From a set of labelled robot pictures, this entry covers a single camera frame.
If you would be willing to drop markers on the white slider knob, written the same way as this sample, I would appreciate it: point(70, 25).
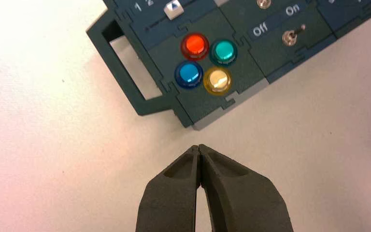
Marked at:
point(173, 9)

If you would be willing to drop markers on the green push button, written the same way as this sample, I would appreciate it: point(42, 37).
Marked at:
point(223, 52)

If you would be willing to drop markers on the red push button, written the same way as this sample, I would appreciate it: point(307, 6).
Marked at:
point(194, 46)

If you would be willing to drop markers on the dark green control box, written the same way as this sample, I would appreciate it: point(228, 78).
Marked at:
point(211, 54)

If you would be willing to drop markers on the yellow push button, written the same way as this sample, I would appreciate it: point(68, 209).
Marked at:
point(217, 81)

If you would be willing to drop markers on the metal toggle switch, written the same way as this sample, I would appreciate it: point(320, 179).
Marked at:
point(264, 3)
point(291, 36)

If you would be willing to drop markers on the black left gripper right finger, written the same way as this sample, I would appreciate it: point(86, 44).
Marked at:
point(243, 198)

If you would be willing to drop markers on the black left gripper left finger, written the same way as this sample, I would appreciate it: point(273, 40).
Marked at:
point(169, 198)

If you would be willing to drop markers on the blue push button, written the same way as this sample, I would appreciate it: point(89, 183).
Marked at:
point(188, 74)

